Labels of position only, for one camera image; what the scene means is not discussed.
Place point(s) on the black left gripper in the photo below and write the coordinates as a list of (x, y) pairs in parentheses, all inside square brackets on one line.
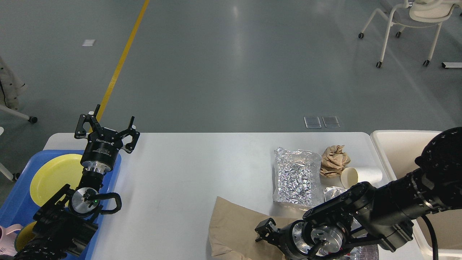
[(100, 155)]

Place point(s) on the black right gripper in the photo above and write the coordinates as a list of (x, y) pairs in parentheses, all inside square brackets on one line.
[(289, 238)]

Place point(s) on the brown paper bag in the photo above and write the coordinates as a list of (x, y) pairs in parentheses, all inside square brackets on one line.
[(232, 235)]

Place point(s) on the aluminium foil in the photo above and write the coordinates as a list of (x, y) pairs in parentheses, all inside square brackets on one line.
[(297, 178)]

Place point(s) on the yellow plastic plate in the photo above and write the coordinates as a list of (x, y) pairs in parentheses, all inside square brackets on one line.
[(53, 175)]

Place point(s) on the white paper cup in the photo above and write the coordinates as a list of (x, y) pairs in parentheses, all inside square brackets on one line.
[(354, 175)]

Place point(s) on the red foil snack wrapper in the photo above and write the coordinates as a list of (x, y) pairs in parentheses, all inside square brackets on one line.
[(368, 252)]

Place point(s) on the teal green mug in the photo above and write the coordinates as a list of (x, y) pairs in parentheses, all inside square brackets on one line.
[(25, 235)]

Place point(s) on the pink mug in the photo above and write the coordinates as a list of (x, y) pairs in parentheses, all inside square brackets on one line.
[(8, 237)]

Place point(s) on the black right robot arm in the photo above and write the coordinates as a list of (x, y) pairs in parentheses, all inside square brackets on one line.
[(365, 215)]

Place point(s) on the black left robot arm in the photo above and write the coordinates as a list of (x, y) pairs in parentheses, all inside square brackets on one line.
[(65, 224)]

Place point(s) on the white chair leg with caster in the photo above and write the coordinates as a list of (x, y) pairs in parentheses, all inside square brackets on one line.
[(31, 119)]

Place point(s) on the crumpled brown paper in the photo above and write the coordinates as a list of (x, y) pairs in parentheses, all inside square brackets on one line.
[(334, 161)]

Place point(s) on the white polka-dot cloth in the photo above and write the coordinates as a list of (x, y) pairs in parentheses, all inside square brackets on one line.
[(11, 86)]

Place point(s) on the blue plastic tray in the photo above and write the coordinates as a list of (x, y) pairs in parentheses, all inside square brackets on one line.
[(19, 207)]

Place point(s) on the metal floor socket plate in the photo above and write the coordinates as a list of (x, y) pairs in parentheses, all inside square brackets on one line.
[(315, 122)]

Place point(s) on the beige plastic bin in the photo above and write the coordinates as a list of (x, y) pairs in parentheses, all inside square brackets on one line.
[(397, 150)]

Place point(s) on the white bar on floor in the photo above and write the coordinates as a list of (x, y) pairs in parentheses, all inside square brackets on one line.
[(451, 65)]

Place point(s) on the white rolling chair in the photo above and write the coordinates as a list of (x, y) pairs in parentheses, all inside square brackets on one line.
[(412, 14)]

